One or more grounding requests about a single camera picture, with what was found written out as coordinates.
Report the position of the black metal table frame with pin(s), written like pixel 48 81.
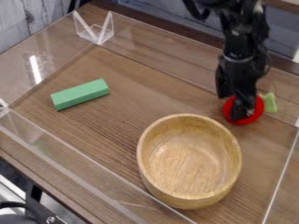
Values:
pixel 41 214

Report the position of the clear acrylic corner bracket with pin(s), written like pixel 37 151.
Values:
pixel 98 34

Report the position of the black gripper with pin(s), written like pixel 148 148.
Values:
pixel 236 78

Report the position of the clear acrylic tray wall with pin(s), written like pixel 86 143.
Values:
pixel 78 153

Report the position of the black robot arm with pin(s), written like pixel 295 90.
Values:
pixel 243 23

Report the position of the wooden bowl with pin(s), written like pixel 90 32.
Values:
pixel 190 160

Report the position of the green rectangular block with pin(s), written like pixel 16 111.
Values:
pixel 82 93

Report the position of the red plush strawberry toy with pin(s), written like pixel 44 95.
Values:
pixel 266 105

